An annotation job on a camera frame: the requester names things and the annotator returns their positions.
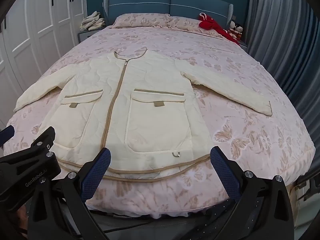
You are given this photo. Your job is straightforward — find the bed with pink floral cover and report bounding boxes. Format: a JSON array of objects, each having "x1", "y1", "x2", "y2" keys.
[{"x1": 4, "y1": 26, "x2": 316, "y2": 218}]

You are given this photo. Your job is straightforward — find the grey nightstand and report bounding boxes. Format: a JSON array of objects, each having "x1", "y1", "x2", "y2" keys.
[{"x1": 78, "y1": 26, "x2": 108, "y2": 43}]

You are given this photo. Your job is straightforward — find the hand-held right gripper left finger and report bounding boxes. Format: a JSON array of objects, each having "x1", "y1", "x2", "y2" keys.
[{"x1": 27, "y1": 147, "x2": 112, "y2": 240}]

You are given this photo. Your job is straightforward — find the cream white quilted blanket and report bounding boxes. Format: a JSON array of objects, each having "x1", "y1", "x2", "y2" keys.
[{"x1": 14, "y1": 46, "x2": 273, "y2": 181}]

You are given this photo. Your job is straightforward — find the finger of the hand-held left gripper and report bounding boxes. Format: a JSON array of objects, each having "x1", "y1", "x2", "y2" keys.
[
  {"x1": 0, "y1": 125, "x2": 15, "y2": 148},
  {"x1": 24, "y1": 126, "x2": 56, "y2": 155}
]

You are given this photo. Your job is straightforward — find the pile of cream clothes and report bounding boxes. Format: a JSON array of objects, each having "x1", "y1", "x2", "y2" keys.
[{"x1": 80, "y1": 11, "x2": 106, "y2": 32}]

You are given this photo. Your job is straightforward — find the teal upholstered headboard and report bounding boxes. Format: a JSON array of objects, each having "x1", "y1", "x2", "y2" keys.
[{"x1": 102, "y1": 0, "x2": 234, "y2": 27}]

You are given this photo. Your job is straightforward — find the pink floral pillow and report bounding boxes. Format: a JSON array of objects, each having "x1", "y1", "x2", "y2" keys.
[
  {"x1": 112, "y1": 12, "x2": 171, "y2": 28},
  {"x1": 166, "y1": 16, "x2": 225, "y2": 37}
]

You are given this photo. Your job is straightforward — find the red garment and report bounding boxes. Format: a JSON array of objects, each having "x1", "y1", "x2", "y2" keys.
[{"x1": 198, "y1": 12, "x2": 241, "y2": 46}]

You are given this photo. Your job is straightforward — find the plush toys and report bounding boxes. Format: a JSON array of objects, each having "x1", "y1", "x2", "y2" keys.
[{"x1": 228, "y1": 20, "x2": 243, "y2": 40}]

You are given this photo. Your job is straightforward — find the grey blue curtain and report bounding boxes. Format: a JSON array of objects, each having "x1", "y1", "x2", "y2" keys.
[{"x1": 244, "y1": 0, "x2": 320, "y2": 137}]

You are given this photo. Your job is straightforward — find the white wardrobe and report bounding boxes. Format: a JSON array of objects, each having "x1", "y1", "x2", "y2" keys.
[{"x1": 0, "y1": 0, "x2": 88, "y2": 103}]

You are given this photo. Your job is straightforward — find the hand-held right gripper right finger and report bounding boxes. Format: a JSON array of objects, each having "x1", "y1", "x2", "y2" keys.
[{"x1": 210, "y1": 146, "x2": 293, "y2": 240}]

